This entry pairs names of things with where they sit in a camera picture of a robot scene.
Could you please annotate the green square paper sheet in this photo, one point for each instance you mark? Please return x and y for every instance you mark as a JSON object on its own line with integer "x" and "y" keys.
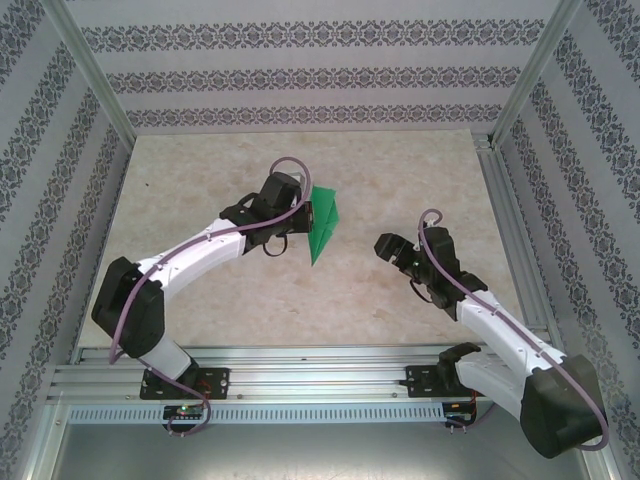
{"x": 324, "y": 225}

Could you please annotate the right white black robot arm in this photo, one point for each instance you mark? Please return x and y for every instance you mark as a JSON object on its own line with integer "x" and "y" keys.
{"x": 560, "y": 405}

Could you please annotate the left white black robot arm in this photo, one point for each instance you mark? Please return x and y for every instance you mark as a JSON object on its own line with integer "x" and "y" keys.
{"x": 130, "y": 310}

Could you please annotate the aluminium side rail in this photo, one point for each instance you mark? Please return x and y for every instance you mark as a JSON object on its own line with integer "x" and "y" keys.
{"x": 520, "y": 225}

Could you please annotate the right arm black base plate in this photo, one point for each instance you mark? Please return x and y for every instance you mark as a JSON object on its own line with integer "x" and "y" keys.
{"x": 417, "y": 380}

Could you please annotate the aluminium mounting rail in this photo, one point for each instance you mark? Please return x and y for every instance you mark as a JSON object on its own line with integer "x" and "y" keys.
{"x": 320, "y": 370}

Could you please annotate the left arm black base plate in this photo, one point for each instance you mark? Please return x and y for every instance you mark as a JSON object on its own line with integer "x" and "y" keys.
{"x": 215, "y": 382}

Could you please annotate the aluminium frame post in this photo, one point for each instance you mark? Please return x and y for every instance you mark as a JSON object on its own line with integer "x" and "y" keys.
{"x": 537, "y": 70}
{"x": 92, "y": 70}

